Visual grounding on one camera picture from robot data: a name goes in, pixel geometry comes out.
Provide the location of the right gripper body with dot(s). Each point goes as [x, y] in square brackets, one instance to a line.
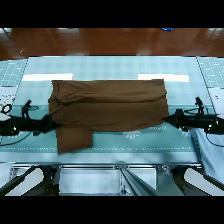
[177, 119]

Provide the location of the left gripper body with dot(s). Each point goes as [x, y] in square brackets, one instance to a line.
[42, 124]

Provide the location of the brown T-shirt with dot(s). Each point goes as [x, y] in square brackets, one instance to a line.
[106, 106]

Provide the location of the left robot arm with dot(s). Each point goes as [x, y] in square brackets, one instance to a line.
[16, 124]

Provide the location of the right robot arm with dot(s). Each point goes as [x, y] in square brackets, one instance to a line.
[206, 120]

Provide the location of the light blue garment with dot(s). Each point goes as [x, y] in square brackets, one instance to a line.
[211, 153]

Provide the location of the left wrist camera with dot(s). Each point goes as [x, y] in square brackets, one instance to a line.
[26, 107]

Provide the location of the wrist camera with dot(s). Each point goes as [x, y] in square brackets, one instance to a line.
[26, 107]
[199, 105]

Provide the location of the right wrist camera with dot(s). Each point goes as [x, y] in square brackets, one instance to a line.
[199, 105]

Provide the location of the silver frame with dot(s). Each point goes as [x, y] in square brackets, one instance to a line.
[110, 178]

